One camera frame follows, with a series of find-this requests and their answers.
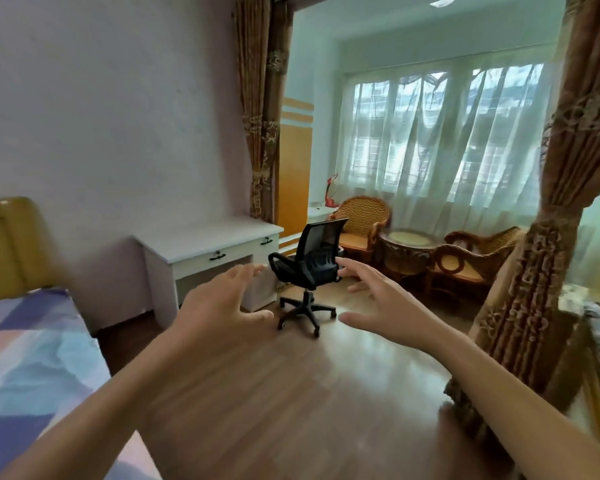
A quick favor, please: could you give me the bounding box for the person's right hand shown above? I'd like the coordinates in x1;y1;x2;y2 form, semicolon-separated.
335;256;465;353

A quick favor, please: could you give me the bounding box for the person's left hand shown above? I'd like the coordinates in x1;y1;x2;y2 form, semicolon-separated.
171;263;276;357

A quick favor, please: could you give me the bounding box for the person's left forearm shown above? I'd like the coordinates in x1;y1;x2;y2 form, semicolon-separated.
0;324;216;480

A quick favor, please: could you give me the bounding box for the person's right forearm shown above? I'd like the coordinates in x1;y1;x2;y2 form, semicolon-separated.
429;329;600;480

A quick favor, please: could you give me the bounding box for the pastel patchwork bed sheet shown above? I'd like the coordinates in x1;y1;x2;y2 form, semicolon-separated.
0;287;162;480

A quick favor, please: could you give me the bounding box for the round wicker side table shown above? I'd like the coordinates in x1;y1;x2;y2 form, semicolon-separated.
378;228;443;288

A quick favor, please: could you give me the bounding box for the white desk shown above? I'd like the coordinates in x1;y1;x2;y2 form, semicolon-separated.
132;216;285;329

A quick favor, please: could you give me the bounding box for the wicker chair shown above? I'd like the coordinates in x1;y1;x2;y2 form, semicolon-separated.
328;195;393;264

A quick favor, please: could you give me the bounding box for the black office chair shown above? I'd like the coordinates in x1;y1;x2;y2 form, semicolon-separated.
267;217;350;339

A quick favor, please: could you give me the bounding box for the red desk lamp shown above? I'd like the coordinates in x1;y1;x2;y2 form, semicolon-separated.
323;173;341;209

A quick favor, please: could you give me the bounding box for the white sheer curtain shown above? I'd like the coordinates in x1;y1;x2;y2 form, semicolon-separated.
335;57;556;238

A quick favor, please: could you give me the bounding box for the brown wooden cabinet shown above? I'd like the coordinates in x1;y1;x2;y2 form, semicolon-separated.
542;304;600;458

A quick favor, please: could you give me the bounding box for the brown patterned curtain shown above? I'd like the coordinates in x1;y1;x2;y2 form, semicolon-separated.
233;0;295;224
443;0;600;445

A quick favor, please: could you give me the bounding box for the yellow wooden headboard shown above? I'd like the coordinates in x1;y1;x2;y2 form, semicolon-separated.
0;196;61;305

